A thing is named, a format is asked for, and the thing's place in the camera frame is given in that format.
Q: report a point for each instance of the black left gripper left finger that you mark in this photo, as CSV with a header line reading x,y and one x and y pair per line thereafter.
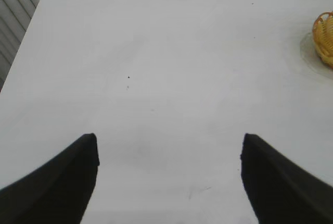
x,y
57,182

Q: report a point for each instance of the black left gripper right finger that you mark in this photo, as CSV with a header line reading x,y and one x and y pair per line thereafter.
x,y
281,187

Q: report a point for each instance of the yellow woven wicker basket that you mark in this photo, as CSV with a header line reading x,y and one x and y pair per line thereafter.
x,y
325,44

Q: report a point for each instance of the white slatted radiator panel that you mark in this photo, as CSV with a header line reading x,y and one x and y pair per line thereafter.
x,y
15,7

